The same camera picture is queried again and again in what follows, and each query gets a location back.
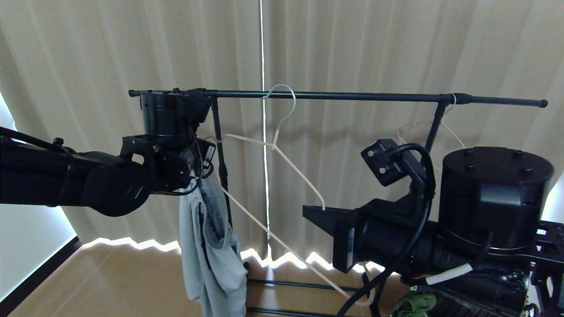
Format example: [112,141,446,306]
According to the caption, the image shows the pink clothes hanger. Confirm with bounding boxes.
[396,102,467,173]
[205,84,377,307]

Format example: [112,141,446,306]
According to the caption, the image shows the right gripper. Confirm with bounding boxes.
[333,197,442,276]

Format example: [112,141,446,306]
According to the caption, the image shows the black clothes rack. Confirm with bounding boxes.
[128,88,549,317]

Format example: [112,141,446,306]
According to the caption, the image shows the beige curtain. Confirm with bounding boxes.
[0,0,564,269]

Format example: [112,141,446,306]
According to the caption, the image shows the window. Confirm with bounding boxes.
[0,92,82,317]

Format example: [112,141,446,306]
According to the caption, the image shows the olive green garment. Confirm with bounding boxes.
[390,292,438,317]

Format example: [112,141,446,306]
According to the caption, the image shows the pale grey shorts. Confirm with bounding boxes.
[178,174,249,317]

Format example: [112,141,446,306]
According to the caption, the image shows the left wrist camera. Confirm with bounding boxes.
[183,88,213,126]

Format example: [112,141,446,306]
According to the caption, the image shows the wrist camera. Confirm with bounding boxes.
[361,140,438,207]
[183,88,213,126]

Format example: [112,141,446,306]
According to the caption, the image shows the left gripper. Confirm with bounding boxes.
[150,137,217,191]

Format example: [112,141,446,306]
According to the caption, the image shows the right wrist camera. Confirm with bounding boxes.
[361,140,438,207]

